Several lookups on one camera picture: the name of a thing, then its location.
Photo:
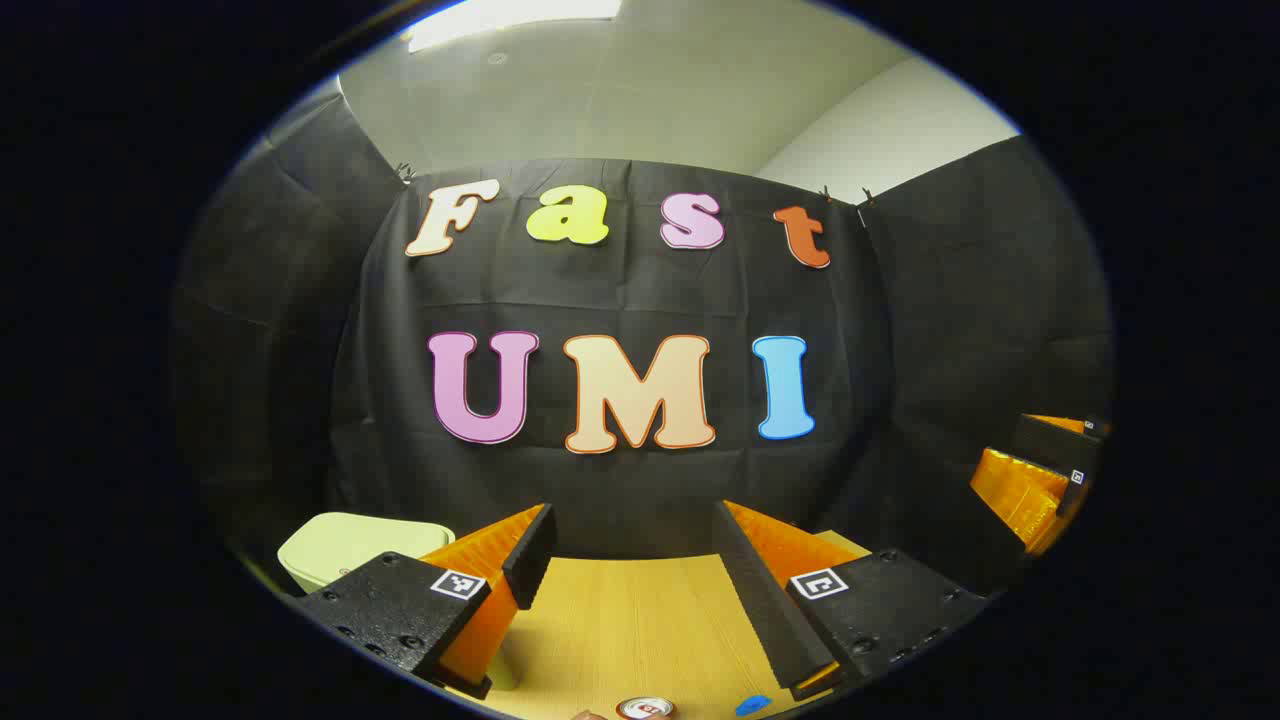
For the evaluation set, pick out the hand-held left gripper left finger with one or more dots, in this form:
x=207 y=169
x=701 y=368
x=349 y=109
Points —
x=530 y=560

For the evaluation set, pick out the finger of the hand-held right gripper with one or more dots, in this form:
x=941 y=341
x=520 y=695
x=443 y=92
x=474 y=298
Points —
x=1015 y=495
x=1055 y=445

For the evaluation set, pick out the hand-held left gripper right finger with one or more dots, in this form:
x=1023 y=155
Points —
x=760 y=600

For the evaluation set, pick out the blue paper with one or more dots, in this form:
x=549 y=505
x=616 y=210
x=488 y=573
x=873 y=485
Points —
x=752 y=705

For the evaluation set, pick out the red pop can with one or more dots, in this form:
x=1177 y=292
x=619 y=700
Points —
x=645 y=710

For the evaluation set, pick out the light green desktop garbage bin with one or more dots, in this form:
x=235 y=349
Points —
x=350 y=545

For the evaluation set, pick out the wooden desktop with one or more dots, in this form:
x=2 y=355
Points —
x=640 y=620

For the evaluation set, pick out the black backdrop cloth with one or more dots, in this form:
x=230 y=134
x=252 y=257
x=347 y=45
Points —
x=620 y=290

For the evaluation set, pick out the ceiling light panel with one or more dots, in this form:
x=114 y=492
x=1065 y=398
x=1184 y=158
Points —
x=500 y=20

